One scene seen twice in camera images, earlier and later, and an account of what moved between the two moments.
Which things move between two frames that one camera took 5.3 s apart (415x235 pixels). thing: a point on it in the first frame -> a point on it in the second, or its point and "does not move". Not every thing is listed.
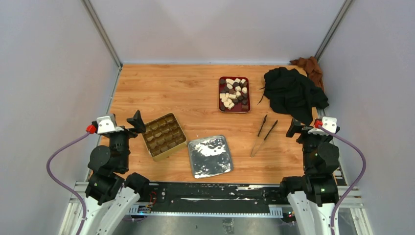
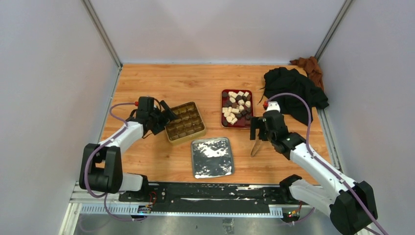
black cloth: x=288 y=92 does not move
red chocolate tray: x=234 y=94 -> x=237 y=107
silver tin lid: x=210 y=156 does not move
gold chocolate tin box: x=163 y=136 -> x=188 y=125
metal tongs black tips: x=253 y=153 does not move
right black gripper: x=296 y=127 -> x=257 y=123
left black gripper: x=137 y=122 -> x=164 y=121
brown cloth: x=311 y=68 does not move
